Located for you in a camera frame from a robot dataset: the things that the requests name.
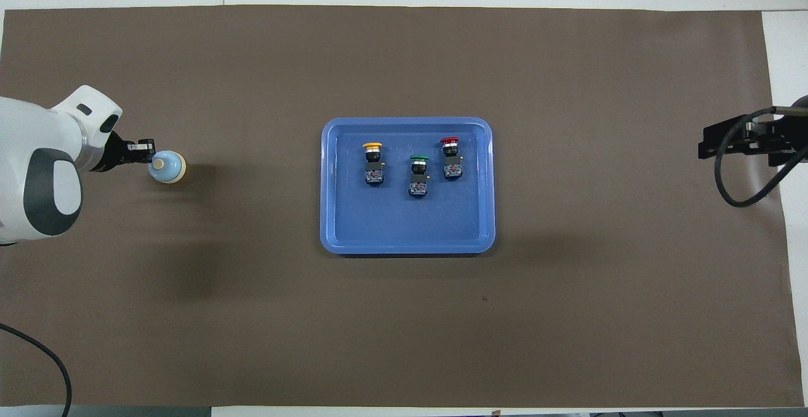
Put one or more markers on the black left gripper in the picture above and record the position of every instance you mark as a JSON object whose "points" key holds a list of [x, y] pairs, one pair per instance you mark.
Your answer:
{"points": [[113, 153]]}

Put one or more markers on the yellow push button switch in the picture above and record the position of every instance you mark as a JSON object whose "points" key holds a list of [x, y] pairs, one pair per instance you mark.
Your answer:
{"points": [[374, 172]]}

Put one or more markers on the light blue call bell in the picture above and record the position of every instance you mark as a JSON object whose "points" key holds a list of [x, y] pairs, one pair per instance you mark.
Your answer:
{"points": [[169, 170]]}

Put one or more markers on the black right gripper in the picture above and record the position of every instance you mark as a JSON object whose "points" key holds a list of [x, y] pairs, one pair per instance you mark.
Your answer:
{"points": [[779, 133]]}

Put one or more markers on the green push button switch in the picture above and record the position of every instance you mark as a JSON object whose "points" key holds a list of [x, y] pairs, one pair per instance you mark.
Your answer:
{"points": [[418, 183]]}

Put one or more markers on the red push button switch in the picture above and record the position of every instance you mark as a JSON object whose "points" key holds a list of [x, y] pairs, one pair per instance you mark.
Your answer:
{"points": [[451, 166]]}

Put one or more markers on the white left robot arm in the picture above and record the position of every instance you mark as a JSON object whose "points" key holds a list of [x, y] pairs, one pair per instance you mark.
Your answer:
{"points": [[25, 133]]}

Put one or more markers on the brown table mat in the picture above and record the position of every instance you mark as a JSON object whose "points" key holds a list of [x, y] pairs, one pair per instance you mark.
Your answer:
{"points": [[252, 328]]}

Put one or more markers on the blue plastic tray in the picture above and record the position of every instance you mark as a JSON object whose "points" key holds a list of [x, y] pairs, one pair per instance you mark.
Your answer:
{"points": [[391, 221]]}

